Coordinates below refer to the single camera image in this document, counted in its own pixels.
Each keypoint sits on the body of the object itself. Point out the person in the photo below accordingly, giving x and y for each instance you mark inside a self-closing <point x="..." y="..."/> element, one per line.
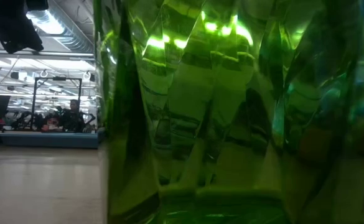
<point x="72" y="119"/>

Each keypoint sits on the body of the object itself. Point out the black robot rig frame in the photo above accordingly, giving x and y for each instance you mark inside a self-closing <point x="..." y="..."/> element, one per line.
<point x="32" y="105"/>

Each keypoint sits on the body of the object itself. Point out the green faceted plastic cup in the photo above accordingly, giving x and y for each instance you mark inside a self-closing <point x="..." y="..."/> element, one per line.
<point x="216" y="124"/>

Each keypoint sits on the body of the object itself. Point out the light blue plastic tray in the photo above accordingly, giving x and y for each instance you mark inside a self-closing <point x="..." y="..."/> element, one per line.
<point x="44" y="140"/>

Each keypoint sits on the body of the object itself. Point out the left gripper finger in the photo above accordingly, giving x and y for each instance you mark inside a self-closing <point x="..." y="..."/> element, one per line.
<point x="21" y="37"/>

